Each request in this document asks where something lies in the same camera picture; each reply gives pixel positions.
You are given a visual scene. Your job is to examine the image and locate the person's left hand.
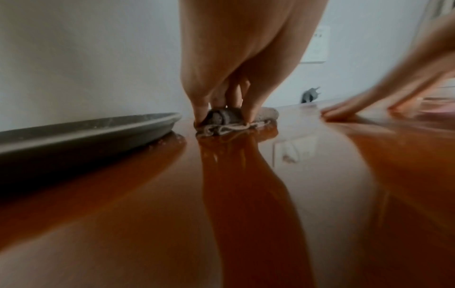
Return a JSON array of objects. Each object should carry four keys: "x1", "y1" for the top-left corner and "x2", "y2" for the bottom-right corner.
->
[{"x1": 178, "y1": 0, "x2": 330, "y2": 126}]

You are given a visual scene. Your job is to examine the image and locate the round grey metal tray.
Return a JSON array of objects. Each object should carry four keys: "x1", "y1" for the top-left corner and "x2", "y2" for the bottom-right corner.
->
[{"x1": 0, "y1": 112, "x2": 183, "y2": 161}]

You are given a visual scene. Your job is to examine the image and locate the person's right hand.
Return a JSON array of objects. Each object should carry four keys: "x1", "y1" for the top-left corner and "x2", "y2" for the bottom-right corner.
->
[{"x1": 319, "y1": 11, "x2": 455, "y2": 121}]

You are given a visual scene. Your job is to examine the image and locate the black power plug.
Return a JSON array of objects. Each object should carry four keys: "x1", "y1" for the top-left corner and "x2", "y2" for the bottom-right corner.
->
[{"x1": 300, "y1": 86, "x2": 322, "y2": 104}]

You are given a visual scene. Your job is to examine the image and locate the brown cleaning cloth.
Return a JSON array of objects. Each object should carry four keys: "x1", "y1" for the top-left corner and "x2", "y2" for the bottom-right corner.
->
[{"x1": 194, "y1": 106, "x2": 280, "y2": 138}]

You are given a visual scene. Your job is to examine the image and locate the red wooden table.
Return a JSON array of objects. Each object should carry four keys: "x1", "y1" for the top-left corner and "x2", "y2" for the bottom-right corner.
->
[{"x1": 0, "y1": 97, "x2": 455, "y2": 288}]

